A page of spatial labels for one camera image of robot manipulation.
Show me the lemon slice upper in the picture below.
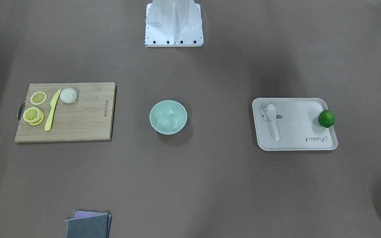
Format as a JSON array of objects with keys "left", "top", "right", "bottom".
[{"left": 30, "top": 91, "right": 48, "bottom": 105}]

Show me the green lime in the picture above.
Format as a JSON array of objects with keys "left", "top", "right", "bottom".
[{"left": 317, "top": 109, "right": 335, "bottom": 128}]

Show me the lemon slice stack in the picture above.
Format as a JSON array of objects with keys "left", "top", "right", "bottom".
[{"left": 23, "top": 107, "right": 45, "bottom": 126}]

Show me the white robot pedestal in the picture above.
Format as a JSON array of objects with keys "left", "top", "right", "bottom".
[{"left": 144, "top": 0, "right": 204, "bottom": 47}]

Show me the beige rabbit tray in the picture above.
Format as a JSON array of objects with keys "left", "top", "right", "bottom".
[{"left": 252, "top": 98, "right": 338, "bottom": 151}]

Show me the bamboo cutting board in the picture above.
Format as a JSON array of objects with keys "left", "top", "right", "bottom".
[{"left": 15, "top": 82, "right": 117, "bottom": 142}]

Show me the green ceramic bowl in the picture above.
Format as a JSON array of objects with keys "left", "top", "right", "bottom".
[{"left": 149, "top": 100, "right": 188, "bottom": 135}]

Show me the grey folded cloth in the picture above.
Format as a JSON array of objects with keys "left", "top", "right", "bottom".
[{"left": 65, "top": 210, "right": 112, "bottom": 238}]

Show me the yellow plastic knife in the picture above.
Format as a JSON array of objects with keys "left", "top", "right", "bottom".
[{"left": 44, "top": 89, "right": 62, "bottom": 131}]

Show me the white ceramic spoon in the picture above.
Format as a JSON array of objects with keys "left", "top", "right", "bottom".
[{"left": 267, "top": 104, "right": 280, "bottom": 142}]

